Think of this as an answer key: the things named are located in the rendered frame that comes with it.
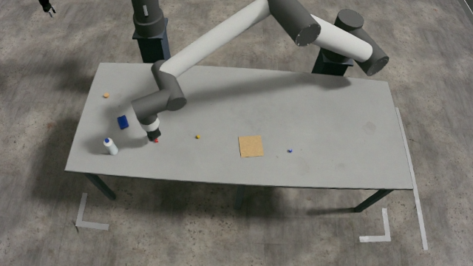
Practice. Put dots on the white plastic bottle with blue cap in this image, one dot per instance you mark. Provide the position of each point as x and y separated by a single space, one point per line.
109 144

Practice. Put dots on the blue flat rectangular block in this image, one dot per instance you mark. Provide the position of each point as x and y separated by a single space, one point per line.
123 123

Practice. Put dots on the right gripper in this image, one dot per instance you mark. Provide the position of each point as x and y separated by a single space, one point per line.
46 7

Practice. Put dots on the tan mat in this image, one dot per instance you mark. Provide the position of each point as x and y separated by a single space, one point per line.
251 146

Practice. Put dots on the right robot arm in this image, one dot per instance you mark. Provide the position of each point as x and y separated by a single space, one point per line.
148 18

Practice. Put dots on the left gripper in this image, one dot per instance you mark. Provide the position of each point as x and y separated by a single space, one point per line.
152 130

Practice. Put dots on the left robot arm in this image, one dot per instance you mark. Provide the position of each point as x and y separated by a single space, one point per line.
346 37

